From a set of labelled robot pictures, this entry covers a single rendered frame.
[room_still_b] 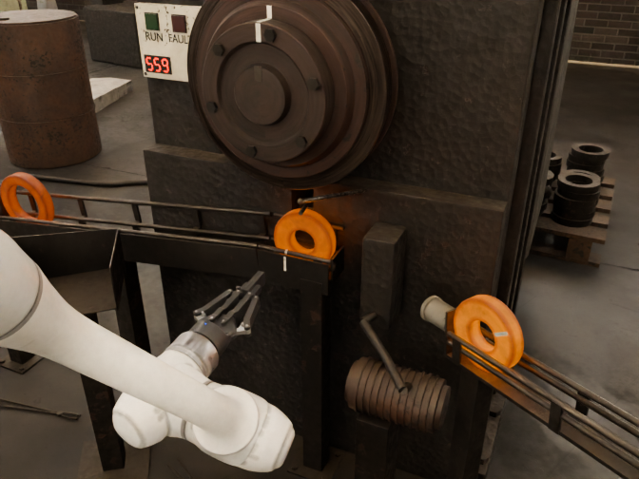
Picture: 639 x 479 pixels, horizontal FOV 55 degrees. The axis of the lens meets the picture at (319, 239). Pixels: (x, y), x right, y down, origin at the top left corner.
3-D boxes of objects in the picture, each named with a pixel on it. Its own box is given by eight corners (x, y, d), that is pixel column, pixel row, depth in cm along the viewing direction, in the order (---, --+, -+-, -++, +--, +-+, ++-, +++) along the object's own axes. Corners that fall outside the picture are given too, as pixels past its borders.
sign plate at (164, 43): (148, 74, 161) (139, 2, 153) (233, 85, 152) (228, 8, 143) (143, 76, 159) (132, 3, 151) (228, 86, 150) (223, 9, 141)
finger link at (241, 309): (218, 321, 116) (223, 323, 116) (248, 288, 125) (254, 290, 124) (220, 336, 118) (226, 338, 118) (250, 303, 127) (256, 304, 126)
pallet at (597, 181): (356, 217, 327) (358, 138, 306) (406, 166, 391) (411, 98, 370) (598, 268, 280) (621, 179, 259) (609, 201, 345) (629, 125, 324)
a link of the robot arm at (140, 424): (159, 378, 113) (221, 406, 110) (103, 442, 102) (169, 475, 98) (155, 336, 107) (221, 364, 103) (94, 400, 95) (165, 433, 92)
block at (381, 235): (373, 301, 157) (377, 217, 145) (402, 309, 154) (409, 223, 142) (358, 324, 148) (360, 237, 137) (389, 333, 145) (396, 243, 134)
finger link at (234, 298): (216, 335, 119) (210, 334, 119) (243, 301, 127) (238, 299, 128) (214, 320, 117) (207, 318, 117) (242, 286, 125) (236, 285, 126)
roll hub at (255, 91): (219, 145, 138) (208, 14, 125) (334, 163, 128) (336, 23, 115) (205, 153, 134) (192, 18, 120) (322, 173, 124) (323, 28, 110)
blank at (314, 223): (275, 205, 150) (268, 210, 147) (334, 209, 144) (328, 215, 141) (282, 261, 157) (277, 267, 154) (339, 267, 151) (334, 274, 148)
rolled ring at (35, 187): (55, 230, 185) (64, 226, 188) (31, 173, 178) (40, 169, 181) (14, 232, 193) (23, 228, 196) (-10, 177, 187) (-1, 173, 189)
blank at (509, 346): (480, 369, 128) (469, 374, 127) (454, 298, 129) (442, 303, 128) (536, 366, 115) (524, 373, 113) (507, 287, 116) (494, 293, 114)
